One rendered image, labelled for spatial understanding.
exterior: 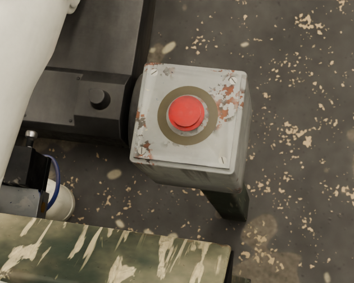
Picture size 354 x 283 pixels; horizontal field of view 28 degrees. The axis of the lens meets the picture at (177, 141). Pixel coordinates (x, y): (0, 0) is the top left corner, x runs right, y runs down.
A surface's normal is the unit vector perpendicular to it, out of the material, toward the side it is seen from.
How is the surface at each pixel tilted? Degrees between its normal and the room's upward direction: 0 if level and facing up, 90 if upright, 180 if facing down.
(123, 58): 0
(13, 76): 76
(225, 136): 0
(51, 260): 52
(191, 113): 0
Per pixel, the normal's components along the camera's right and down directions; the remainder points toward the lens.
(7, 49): 0.55, 0.51
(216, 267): 0.03, -0.89
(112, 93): -0.14, -0.20
